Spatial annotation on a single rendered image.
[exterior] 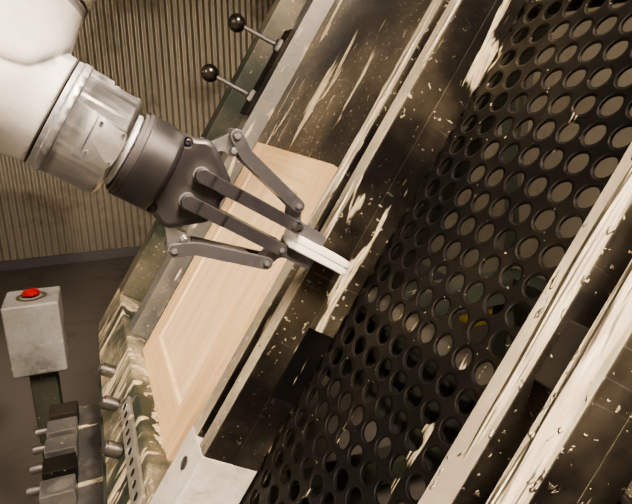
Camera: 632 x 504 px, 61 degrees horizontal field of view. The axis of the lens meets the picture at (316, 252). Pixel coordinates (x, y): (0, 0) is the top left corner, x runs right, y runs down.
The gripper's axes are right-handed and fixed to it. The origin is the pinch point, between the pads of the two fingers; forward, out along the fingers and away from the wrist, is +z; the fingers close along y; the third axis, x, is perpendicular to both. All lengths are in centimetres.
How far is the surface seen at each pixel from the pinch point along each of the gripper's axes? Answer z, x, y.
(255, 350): 1.3, 3.4, -12.7
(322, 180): 6.6, 21.6, 8.1
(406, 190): 6.9, 1.9, 10.4
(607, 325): 1.3, -29.8, 5.4
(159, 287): 5, 65, -26
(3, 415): 7, 200, -143
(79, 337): 33, 274, -127
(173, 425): 6.6, 25.3, -34.7
